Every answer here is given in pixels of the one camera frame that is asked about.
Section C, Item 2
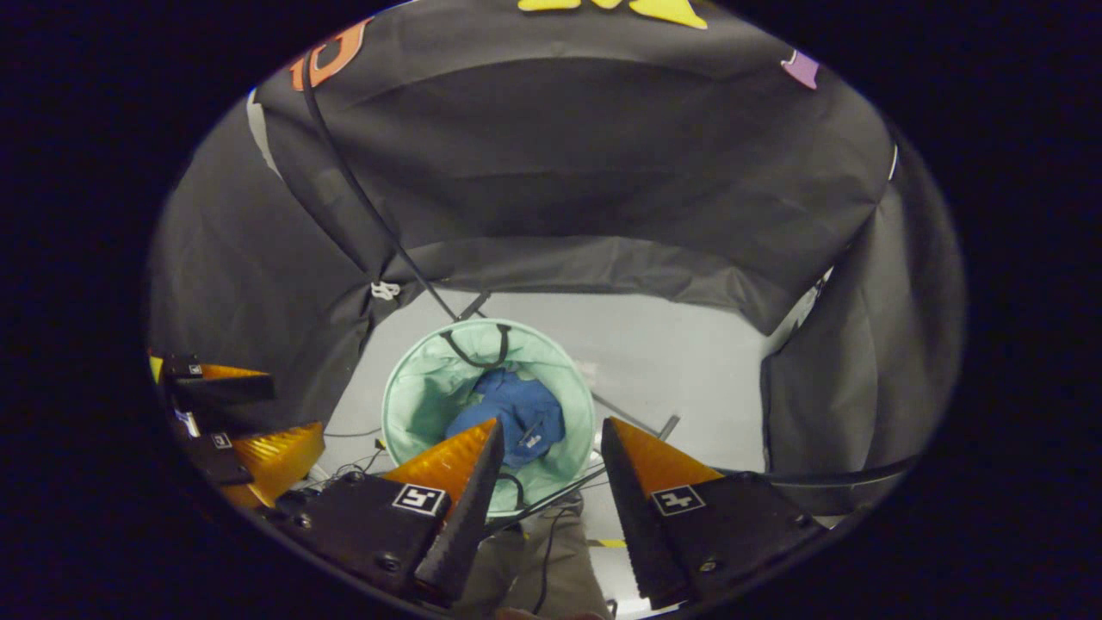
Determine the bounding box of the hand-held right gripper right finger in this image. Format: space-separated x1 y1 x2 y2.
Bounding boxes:
600 416 829 608

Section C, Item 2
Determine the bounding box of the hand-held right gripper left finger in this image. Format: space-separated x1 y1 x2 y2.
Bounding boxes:
254 418 507 608

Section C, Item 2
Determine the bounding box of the blue corduroy shirt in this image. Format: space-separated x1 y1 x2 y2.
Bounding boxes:
446 369 566 473

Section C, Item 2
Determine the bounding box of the green mesh laundry hamper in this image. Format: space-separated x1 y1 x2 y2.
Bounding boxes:
381 317 598 519

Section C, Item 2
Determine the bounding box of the black metal clothes rack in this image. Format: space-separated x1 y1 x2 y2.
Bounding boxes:
300 47 918 535

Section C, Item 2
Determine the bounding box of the person's khaki trouser leg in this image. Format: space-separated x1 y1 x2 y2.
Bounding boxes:
452 495 614 620

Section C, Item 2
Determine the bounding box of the black backdrop cloth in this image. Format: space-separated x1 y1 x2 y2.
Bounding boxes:
146 0 967 483

